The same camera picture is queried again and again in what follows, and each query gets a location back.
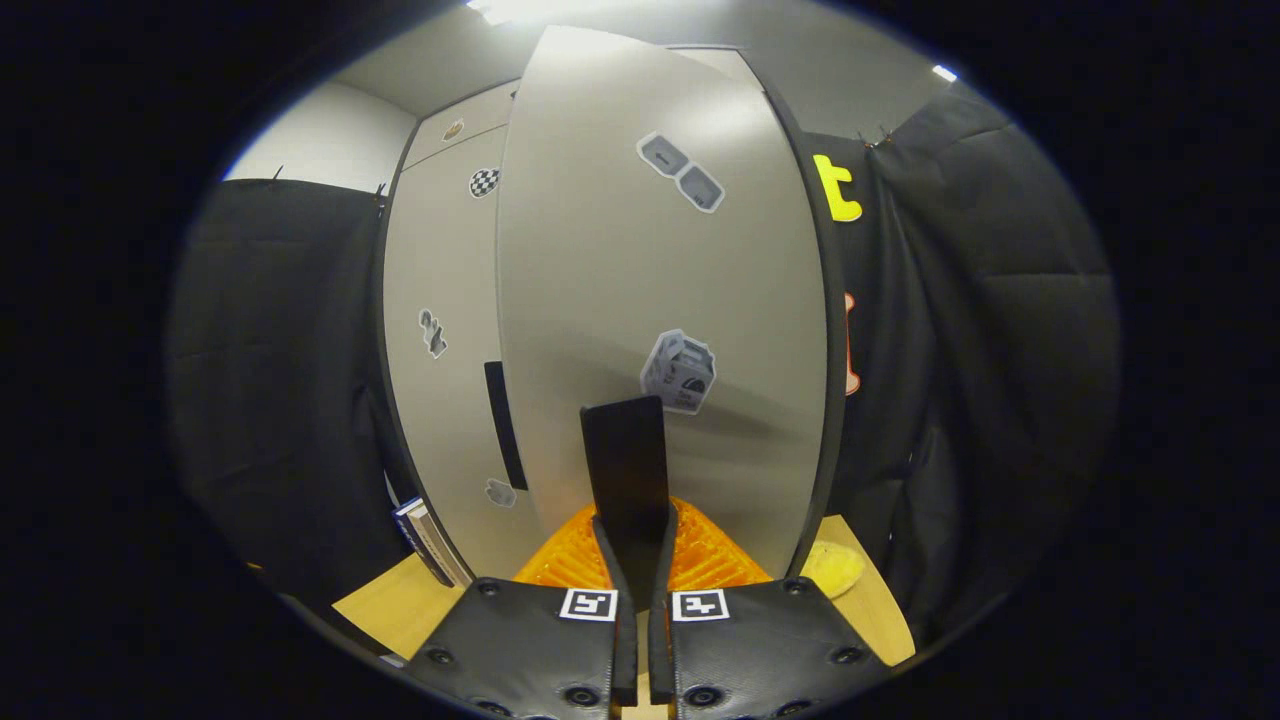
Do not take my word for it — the grey double-door shoe cabinet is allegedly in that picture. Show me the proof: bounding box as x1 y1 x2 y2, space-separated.
375 45 851 591

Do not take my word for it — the grey shoe cabinet door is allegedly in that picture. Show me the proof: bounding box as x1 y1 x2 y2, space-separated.
497 25 831 586
382 125 541 581

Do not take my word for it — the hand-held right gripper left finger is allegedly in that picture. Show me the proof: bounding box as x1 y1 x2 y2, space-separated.
405 500 638 720

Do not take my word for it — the yellow round sponge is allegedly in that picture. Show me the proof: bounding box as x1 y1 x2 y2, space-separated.
800 540 867 599

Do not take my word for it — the black backdrop cloth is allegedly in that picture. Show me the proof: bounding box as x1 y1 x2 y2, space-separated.
165 90 1121 651

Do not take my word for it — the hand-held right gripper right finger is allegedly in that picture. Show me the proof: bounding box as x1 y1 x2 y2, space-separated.
648 500 891 720

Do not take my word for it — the grey cabinet drawer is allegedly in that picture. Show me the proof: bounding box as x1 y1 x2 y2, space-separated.
403 45 766 171

